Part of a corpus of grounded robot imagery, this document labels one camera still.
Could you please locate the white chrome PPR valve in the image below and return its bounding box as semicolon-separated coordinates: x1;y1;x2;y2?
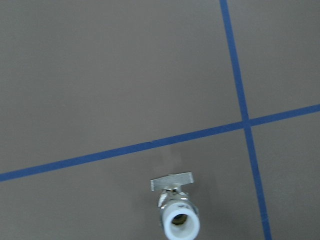
150;172;201;240

